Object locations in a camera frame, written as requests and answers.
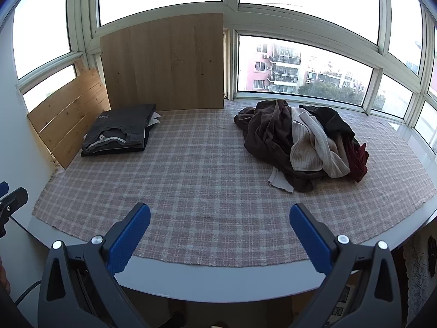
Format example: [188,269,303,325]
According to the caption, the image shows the white lace cloth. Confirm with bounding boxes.
[403,225,437,318]

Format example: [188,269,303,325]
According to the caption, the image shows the white folded garment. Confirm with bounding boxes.
[145,111,162,128]

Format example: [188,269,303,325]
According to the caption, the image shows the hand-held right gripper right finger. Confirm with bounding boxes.
[290,203,403,328]

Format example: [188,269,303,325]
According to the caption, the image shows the cream ribbed sweater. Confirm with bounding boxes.
[268,107,352,192]

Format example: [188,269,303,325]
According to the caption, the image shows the large wooden board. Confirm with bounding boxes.
[100,13,225,112]

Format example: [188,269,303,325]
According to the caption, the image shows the dark red garment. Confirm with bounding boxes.
[343,137,370,183]

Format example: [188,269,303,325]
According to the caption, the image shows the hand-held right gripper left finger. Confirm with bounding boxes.
[38,202,151,328]

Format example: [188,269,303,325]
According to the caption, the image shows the black folded garment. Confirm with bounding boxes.
[81,128,151,158]

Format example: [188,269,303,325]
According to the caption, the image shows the grey cable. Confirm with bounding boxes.
[14,278,43,306]

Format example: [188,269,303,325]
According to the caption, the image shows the dark grey folded garment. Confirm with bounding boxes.
[82,104,157,153]

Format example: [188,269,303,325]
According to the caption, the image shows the slatted wooden panel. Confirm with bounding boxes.
[27,58,111,169]

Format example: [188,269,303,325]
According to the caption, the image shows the apartment buildings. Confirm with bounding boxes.
[251,41,373,105]

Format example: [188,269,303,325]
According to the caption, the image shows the white window frame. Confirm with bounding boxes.
[14,0,437,154]

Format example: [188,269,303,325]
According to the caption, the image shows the pink plaid blanket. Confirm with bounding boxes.
[31,99,437,269]

